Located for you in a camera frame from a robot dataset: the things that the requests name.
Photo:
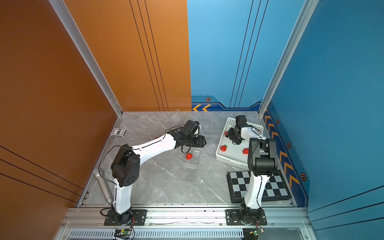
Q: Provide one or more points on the left green circuit board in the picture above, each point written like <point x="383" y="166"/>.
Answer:
<point x="123" y="234"/>

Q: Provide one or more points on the aluminium front rail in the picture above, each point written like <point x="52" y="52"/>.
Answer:
<point x="183" y="216"/>

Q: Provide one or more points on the aluminium corner post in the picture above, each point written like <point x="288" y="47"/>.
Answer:
<point x="76" y="36"/>
<point x="292" y="43"/>

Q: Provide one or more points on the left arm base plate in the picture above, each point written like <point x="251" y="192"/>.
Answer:
<point x="129" y="218"/>

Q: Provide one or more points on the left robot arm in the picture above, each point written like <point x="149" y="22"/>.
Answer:
<point x="126" y="165"/>

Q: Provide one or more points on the strawberry eight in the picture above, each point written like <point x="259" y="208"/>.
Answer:
<point x="188" y="156"/>

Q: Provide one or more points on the grey metal cylinder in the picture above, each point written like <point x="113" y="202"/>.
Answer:
<point x="104" y="187"/>

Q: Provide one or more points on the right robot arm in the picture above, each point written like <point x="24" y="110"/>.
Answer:
<point x="262" y="162"/>

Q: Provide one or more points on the clear clamshell near wall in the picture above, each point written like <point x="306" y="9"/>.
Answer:
<point x="177" y="118"/>

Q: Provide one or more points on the strawberry five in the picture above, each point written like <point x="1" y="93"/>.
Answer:
<point x="245" y="151"/>

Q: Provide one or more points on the black white checkerboard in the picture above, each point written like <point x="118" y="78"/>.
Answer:
<point x="276" y="188"/>

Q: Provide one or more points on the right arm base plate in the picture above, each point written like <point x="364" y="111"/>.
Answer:
<point x="252" y="217"/>

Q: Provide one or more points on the right aluminium corner post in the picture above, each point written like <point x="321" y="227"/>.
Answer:
<point x="292" y="43"/>

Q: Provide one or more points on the green circuit board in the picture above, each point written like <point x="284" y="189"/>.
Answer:
<point x="123" y="234"/>
<point x="256" y="232"/>

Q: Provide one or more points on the strawberry seven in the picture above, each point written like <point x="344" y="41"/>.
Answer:
<point x="223" y="148"/>

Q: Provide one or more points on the right green circuit board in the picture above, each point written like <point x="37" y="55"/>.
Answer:
<point x="256" y="232"/>

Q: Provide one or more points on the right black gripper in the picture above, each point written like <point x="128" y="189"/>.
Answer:
<point x="229" y="133"/>

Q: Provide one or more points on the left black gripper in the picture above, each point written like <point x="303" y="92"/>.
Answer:
<point x="201" y="141"/>

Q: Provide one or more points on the white perforated plastic basket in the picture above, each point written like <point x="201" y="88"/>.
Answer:
<point x="234" y="153"/>

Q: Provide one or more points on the left aluminium corner post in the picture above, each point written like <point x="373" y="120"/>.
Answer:
<point x="76" y="36"/>

